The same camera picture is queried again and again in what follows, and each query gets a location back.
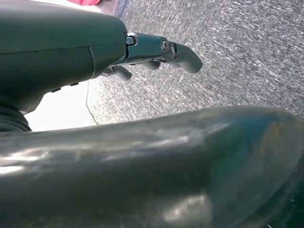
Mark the thin black floor cable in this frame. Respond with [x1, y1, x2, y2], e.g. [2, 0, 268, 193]
[86, 80, 98, 125]

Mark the grey robot body shell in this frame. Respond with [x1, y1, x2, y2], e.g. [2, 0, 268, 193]
[0, 105, 304, 228]

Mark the person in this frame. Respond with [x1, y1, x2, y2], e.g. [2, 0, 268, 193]
[67, 0, 101, 6]

